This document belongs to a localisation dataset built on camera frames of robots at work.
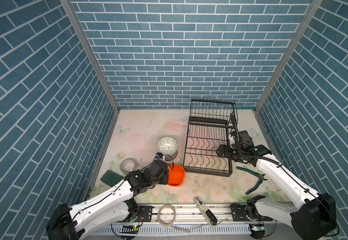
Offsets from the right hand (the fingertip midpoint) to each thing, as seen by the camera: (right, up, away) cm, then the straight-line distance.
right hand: (221, 150), depth 82 cm
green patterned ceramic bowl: (-30, +2, +6) cm, 31 cm away
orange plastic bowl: (-25, -14, 0) cm, 29 cm away
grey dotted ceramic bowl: (-28, -1, -10) cm, 30 cm away
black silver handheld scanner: (-9, -29, -13) cm, 33 cm away
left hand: (-29, -12, -3) cm, 31 cm away
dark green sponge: (-62, -16, +3) cm, 65 cm away
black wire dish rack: (-1, +15, +29) cm, 32 cm away
